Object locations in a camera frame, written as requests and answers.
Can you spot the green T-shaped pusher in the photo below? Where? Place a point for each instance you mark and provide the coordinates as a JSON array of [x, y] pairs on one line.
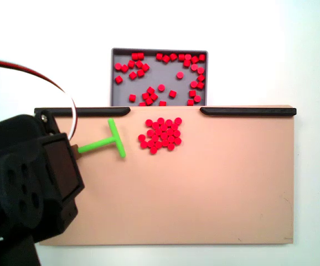
[[115, 138]]

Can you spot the red cylindrical granule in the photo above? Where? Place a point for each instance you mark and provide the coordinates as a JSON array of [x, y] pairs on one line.
[[141, 137], [131, 64], [140, 72], [171, 146], [158, 145], [150, 90], [186, 63], [171, 139], [181, 57], [173, 56], [165, 142], [192, 93], [117, 66], [145, 67], [124, 68], [164, 127], [201, 57], [178, 141], [145, 96], [200, 70], [197, 98], [149, 101], [154, 96], [162, 103], [201, 77], [178, 120], [166, 58], [139, 64], [155, 125], [194, 59], [176, 133], [150, 143], [133, 75], [187, 57], [140, 56], [169, 122], [149, 122], [170, 131], [161, 87], [200, 85], [155, 138], [174, 126], [160, 120], [118, 79], [180, 74], [132, 97], [159, 56], [153, 150], [164, 135], [194, 67], [172, 93], [142, 104], [134, 56], [150, 133], [190, 102], [194, 84], [143, 143], [157, 131]]

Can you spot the grey tray container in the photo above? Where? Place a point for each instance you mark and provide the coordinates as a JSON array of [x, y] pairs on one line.
[[160, 73]]

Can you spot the beige flat board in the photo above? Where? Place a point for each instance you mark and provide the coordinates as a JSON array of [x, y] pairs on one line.
[[204, 180]]

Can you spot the black guard rail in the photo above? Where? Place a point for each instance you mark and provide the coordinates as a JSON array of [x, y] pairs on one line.
[[102, 111], [245, 111]]

